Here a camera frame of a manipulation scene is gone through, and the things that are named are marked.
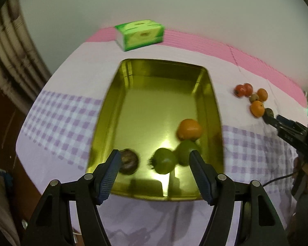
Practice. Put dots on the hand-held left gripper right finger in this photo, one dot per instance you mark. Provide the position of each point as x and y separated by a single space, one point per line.
200 176

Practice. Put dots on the brown wooden door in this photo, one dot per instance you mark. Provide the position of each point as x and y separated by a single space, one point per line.
5 133

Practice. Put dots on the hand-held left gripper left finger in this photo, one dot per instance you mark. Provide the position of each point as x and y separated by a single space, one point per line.
110 176

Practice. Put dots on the person's right forearm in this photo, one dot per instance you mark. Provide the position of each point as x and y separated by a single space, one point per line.
306 215

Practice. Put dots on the kiwi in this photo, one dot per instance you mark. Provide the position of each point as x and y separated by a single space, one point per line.
253 98

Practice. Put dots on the green tissue pack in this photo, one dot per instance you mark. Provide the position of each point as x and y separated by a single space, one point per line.
140 34

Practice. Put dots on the orange tangerine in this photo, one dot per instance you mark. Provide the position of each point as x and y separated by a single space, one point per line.
190 129
257 109
262 94

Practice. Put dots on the gold metal tray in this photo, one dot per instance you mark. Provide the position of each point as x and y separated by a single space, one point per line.
148 107

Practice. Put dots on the beige patterned curtain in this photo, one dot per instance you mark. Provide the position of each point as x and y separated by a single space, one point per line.
12 56

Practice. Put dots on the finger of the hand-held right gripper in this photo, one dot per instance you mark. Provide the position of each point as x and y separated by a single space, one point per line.
285 120
270 121

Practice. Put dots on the red tomato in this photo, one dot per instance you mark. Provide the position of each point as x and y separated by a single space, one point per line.
248 88
239 90

